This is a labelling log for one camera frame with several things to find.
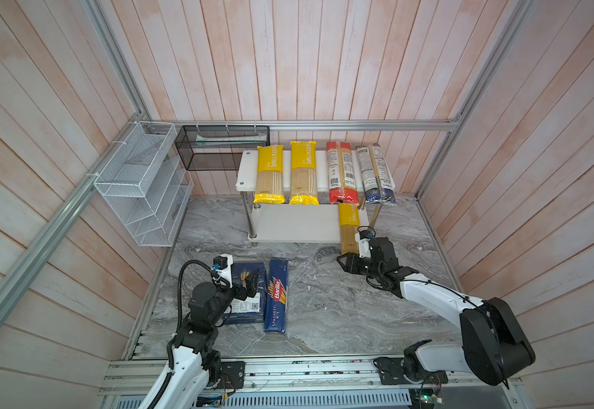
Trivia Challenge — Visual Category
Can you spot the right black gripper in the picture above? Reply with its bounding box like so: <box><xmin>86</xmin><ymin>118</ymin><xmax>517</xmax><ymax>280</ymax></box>
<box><xmin>336</xmin><ymin>251</ymin><xmax>383</xmax><ymax>281</ymax></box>

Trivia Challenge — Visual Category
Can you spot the wide blue Barilla pasta box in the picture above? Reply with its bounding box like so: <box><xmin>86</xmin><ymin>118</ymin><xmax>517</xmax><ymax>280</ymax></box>
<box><xmin>225</xmin><ymin>262</ymin><xmax>266</xmax><ymax>325</ymax></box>

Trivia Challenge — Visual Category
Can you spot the yellow Pastatime spaghetti pack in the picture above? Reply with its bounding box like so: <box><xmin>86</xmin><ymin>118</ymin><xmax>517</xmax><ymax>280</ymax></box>
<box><xmin>289</xmin><ymin>141</ymin><xmax>319</xmax><ymax>206</ymax></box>
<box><xmin>338</xmin><ymin>203</ymin><xmax>360</xmax><ymax>255</ymax></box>
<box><xmin>254</xmin><ymin>145</ymin><xmax>285</xmax><ymax>205</ymax></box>

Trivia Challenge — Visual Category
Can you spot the narrow blue Barilla spaghetti box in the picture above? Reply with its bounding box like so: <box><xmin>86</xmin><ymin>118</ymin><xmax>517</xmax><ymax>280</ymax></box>
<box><xmin>264</xmin><ymin>258</ymin><xmax>288</xmax><ymax>334</ymax></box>

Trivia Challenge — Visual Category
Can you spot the red clear spaghetti pack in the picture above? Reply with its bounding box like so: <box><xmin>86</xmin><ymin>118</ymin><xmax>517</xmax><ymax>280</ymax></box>
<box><xmin>327</xmin><ymin>141</ymin><xmax>359</xmax><ymax>205</ymax></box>

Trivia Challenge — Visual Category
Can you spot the blue clear spaghetti pack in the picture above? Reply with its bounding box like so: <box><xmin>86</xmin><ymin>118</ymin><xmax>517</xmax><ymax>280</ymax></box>
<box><xmin>356</xmin><ymin>144</ymin><xmax>397</xmax><ymax>206</ymax></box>

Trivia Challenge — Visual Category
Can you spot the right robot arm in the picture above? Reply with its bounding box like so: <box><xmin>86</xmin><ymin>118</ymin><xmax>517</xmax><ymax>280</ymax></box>
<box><xmin>337</xmin><ymin>231</ymin><xmax>536</xmax><ymax>386</ymax></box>

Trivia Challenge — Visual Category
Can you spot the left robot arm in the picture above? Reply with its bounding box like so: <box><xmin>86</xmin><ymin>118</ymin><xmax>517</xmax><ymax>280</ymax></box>
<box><xmin>140</xmin><ymin>254</ymin><xmax>259</xmax><ymax>408</ymax></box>

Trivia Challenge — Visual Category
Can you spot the white two-tier shelf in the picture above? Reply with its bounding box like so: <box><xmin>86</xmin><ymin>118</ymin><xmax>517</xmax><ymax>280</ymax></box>
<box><xmin>235</xmin><ymin>149</ymin><xmax>385</xmax><ymax>245</ymax></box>

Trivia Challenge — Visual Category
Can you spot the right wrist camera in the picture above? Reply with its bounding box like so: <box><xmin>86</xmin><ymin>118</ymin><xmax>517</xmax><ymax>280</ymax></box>
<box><xmin>355</xmin><ymin>226</ymin><xmax>376</xmax><ymax>258</ymax></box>

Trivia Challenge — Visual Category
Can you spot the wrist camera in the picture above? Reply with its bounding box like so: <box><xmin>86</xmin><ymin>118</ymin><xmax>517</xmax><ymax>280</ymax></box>
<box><xmin>212</xmin><ymin>254</ymin><xmax>233</xmax><ymax>288</ymax></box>
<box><xmin>355</xmin><ymin>226</ymin><xmax>376</xmax><ymax>258</ymax></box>

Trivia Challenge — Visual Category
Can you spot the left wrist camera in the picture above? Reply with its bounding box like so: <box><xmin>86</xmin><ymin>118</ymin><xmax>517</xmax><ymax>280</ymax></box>
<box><xmin>212</xmin><ymin>254</ymin><xmax>233</xmax><ymax>288</ymax></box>

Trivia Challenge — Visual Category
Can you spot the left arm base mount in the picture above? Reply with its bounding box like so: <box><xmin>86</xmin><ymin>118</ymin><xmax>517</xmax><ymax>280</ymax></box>
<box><xmin>207</xmin><ymin>361</ymin><xmax>246</xmax><ymax>390</ymax></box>

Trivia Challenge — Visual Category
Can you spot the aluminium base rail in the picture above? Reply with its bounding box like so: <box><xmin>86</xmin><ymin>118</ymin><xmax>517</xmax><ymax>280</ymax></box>
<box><xmin>96</xmin><ymin>351</ymin><xmax>523</xmax><ymax>397</ymax></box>

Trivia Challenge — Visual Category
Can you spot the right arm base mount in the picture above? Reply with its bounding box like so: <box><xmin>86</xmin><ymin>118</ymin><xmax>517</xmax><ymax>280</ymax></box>
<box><xmin>373</xmin><ymin>356</ymin><xmax>448</xmax><ymax>385</ymax></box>

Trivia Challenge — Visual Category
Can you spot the white wire mesh rack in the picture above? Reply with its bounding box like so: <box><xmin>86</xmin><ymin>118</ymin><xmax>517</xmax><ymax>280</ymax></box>
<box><xmin>94</xmin><ymin>122</ymin><xmax>193</xmax><ymax>247</ymax></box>

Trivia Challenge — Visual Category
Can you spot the black wire mesh basket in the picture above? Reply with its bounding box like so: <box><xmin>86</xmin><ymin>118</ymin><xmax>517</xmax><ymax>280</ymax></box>
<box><xmin>174</xmin><ymin>124</ymin><xmax>271</xmax><ymax>171</ymax></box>

